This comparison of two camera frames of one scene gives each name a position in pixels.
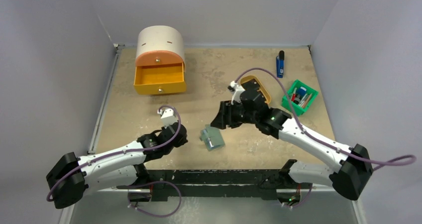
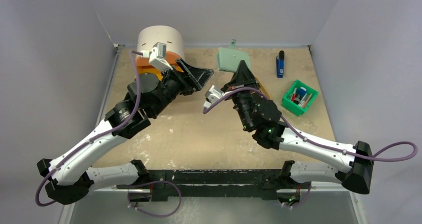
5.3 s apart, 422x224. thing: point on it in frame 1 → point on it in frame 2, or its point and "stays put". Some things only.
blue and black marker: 279,64 stays put
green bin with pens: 301,95 stays put
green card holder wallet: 212,137 → 229,59
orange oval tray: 263,91 stays put
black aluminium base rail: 212,184 stays put
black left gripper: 182,141 → 195,77
